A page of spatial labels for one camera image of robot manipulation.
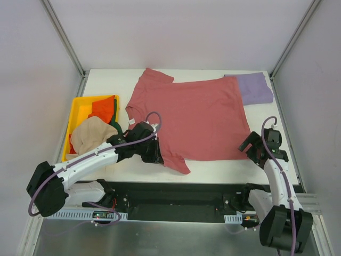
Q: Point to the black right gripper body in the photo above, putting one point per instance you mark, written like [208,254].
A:
[253,149]

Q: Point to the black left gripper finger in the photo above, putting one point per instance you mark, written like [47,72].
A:
[149,153]
[160,152]

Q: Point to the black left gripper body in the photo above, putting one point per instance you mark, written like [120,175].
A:
[155,152]

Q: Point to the pink t-shirt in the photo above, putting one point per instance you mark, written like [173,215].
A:
[201,120]

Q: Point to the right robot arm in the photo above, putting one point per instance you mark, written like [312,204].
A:
[284,225]

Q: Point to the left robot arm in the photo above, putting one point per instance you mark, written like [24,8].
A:
[54,186]

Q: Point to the green t-shirt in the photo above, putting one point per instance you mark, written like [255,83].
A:
[113,122]

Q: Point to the orange t-shirt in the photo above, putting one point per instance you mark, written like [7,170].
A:
[102,108]

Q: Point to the folded lavender t-shirt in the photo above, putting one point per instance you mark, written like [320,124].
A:
[253,88]

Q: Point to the beige t-shirt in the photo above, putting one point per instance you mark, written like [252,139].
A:
[90,134]

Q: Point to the yellow plastic bin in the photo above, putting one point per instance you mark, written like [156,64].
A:
[80,109]

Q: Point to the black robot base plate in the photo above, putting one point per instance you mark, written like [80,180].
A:
[179,202]

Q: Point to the white left cable duct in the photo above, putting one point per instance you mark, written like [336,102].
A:
[88,215]

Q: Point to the white cable duct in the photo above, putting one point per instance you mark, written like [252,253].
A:
[88,215]
[233,219]

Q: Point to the white right cable duct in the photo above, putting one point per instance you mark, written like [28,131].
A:
[233,219]

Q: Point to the left aluminium frame post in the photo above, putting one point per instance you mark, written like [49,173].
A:
[56,23]

